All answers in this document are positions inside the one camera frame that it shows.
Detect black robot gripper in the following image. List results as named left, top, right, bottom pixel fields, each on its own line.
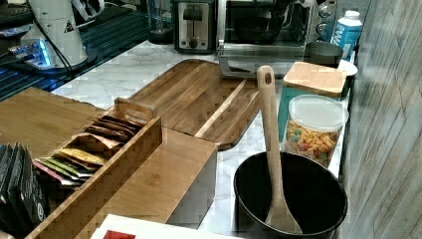
left=268, top=0, right=300, bottom=35

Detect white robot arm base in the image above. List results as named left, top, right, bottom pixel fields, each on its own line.
left=9, top=0, right=106, bottom=71

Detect silver toaster oven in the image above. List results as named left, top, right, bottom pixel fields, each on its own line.
left=217, top=0, right=336, bottom=61

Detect open oven door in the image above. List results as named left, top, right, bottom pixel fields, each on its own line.
left=216, top=43, right=305, bottom=79

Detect large black bowl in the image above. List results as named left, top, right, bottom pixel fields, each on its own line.
left=233, top=152, right=347, bottom=239

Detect black cup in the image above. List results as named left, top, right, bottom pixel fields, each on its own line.
left=304, top=42, right=343, bottom=69

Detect blue white bottle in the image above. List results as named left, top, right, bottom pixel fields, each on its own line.
left=330, top=10, right=362, bottom=60

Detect teal canister with bamboo lid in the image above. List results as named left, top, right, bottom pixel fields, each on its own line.
left=278, top=62, right=346, bottom=140

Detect silver two-slot toaster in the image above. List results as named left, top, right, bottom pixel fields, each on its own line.
left=171, top=0, right=216, bottom=55

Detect white small dish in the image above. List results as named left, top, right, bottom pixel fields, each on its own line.
left=337, top=60, right=358, bottom=77

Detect black round base stand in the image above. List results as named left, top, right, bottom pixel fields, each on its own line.
left=148, top=28, right=173, bottom=45

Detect clear cereal jar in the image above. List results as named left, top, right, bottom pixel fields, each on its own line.
left=283, top=95, right=348, bottom=167

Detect large wooden cutting board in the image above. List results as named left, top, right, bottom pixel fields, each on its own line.
left=130, top=59, right=260, bottom=150

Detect bamboo top white box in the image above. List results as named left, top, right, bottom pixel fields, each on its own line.
left=74, top=127, right=218, bottom=239

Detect wooden spatula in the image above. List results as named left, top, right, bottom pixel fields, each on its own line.
left=257, top=66, right=302, bottom=233

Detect wooden board at left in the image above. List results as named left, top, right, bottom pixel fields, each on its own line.
left=0, top=88, right=104, bottom=158

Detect wooden tea bag organizer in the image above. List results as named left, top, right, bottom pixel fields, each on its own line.
left=26, top=98, right=162, bottom=239

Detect white red box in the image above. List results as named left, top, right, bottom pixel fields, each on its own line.
left=90, top=214, right=241, bottom=239

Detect black tea packets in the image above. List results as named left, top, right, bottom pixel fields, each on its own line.
left=0, top=142, right=49, bottom=237

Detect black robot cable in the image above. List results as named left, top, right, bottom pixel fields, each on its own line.
left=25, top=0, right=76, bottom=76

